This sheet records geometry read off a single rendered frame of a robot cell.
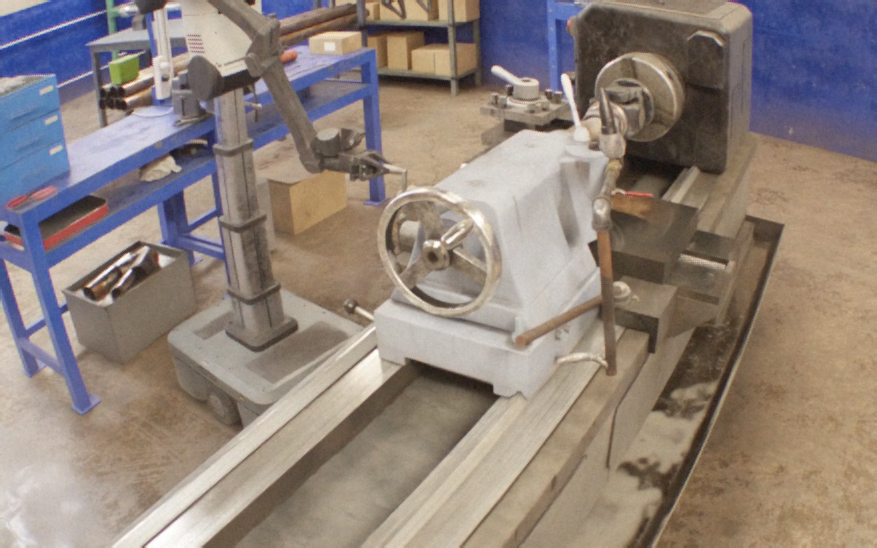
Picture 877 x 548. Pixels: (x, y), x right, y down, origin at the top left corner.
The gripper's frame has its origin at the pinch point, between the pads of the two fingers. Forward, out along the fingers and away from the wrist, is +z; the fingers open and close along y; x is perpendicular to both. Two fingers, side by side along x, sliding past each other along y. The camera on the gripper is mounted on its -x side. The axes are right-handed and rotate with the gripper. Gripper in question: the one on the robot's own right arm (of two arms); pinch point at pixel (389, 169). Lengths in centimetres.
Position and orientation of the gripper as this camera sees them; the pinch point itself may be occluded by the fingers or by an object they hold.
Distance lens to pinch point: 209.3
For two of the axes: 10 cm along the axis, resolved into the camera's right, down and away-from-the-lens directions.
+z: 8.6, 2.2, -4.7
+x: 0.0, 9.1, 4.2
